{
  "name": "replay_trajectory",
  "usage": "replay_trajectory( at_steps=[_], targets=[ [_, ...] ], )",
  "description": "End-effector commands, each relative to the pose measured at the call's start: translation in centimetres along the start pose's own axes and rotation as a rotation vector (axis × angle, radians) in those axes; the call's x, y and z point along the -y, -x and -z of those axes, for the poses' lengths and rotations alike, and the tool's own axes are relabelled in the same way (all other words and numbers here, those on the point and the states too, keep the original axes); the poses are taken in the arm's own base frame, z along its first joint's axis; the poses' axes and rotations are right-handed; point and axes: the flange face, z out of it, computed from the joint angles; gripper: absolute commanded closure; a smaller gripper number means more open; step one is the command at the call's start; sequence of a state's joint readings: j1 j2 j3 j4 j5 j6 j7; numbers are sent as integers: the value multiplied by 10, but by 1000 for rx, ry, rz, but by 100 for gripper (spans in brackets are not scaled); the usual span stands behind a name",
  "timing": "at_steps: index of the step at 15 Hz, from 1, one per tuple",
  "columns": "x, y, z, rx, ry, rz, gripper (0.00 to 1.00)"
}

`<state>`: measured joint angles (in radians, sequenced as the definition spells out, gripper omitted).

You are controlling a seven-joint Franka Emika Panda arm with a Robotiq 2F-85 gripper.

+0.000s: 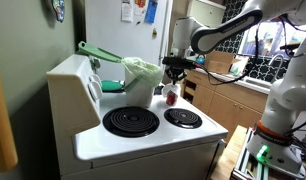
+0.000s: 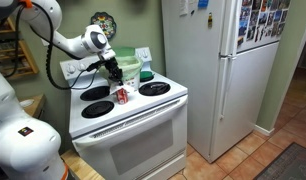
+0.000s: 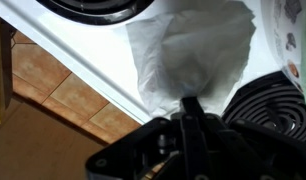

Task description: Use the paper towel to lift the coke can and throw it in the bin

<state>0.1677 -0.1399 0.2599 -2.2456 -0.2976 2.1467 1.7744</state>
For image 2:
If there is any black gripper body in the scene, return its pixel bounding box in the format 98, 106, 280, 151
103, 57, 122, 77

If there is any red coke can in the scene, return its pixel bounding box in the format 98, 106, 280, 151
115, 88, 129, 105

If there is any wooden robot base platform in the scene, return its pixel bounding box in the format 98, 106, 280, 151
59, 149, 106, 180

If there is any white bin with green bag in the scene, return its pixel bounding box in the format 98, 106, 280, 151
99, 46, 143, 93

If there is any small black coil burner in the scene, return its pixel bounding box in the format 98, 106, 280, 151
80, 85, 111, 102

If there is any dark green round lid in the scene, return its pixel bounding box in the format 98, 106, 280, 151
138, 70, 155, 83

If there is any large black coil burner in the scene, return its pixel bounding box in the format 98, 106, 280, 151
138, 81, 171, 97
81, 100, 115, 119

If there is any white electric stove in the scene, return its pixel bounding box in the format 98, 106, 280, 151
59, 46, 189, 180

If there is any white refrigerator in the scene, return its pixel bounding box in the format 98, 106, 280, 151
161, 0, 292, 164

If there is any wooden side table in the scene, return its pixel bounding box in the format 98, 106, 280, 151
18, 93, 47, 119

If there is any wooden spice rack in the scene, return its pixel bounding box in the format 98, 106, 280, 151
0, 18, 40, 80

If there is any white paper note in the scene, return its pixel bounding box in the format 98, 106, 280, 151
178, 0, 189, 17

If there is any yellow fridge magnet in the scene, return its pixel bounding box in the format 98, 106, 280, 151
207, 12, 214, 29

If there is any blue fridge magnet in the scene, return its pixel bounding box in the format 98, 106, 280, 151
197, 0, 210, 9

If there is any white baseboard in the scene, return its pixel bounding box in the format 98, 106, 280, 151
253, 124, 276, 137

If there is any fridge photo collage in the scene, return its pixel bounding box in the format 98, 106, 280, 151
237, 0, 292, 48

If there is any dark grey floor rug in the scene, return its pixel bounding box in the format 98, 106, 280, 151
252, 142, 306, 180

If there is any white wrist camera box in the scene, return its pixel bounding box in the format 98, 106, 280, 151
99, 49, 117, 62

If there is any colourful decorative wall plate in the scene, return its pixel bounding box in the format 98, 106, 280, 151
90, 11, 118, 42

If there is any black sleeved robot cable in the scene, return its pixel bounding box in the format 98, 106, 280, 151
0, 4, 106, 91

